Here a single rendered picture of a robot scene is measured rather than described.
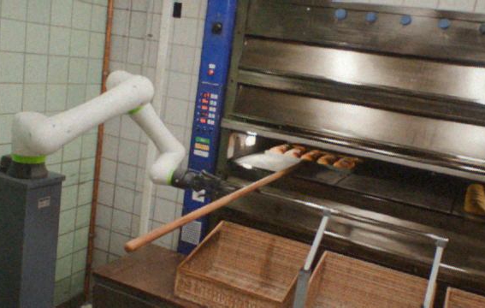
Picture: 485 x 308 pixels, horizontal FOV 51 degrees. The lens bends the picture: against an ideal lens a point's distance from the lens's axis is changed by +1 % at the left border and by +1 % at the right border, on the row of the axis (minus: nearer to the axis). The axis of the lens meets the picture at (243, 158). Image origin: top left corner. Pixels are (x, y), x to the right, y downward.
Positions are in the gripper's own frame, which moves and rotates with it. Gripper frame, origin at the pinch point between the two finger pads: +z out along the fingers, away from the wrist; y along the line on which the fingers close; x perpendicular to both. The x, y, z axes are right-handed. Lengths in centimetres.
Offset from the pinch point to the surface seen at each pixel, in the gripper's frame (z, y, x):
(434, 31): 67, -81, -57
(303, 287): 42, 31, 4
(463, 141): 89, -34, -56
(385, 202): 61, 2, -56
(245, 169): -15, 3, -57
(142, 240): 7, 0, 74
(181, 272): -21, 48, -7
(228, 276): -11, 60, -43
